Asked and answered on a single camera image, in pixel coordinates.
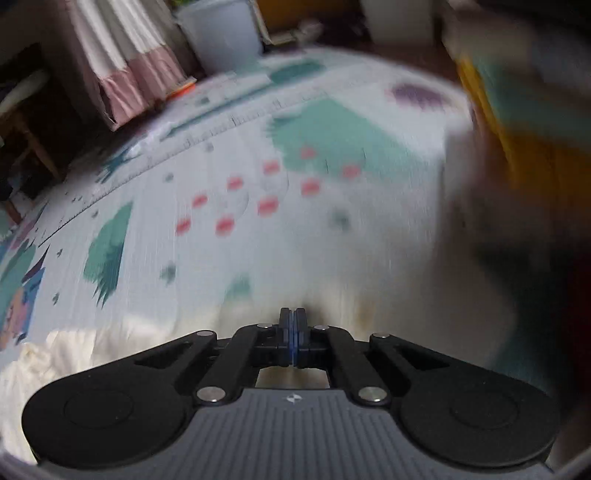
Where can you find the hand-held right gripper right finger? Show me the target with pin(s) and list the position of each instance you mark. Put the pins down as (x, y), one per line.
(300, 337)

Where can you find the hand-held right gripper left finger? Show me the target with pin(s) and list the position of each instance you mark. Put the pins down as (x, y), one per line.
(286, 337)

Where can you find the cream hooded garment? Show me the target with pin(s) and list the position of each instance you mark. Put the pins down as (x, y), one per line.
(69, 355)

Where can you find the stack of folded clothes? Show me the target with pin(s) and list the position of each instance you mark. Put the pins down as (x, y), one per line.
(521, 115)

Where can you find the patterned play mat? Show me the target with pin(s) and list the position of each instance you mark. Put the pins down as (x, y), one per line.
(152, 184)

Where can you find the small orange object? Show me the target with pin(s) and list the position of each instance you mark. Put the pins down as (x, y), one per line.
(181, 88)

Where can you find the white curtain with pink hem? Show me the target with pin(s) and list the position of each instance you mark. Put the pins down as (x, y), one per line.
(138, 69)

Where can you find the pale blue bin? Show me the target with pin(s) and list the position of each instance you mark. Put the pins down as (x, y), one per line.
(221, 32)

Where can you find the wooden chair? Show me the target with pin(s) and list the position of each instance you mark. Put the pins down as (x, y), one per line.
(34, 138)

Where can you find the wooden cabinet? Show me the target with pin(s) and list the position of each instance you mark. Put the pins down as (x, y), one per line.
(304, 11)

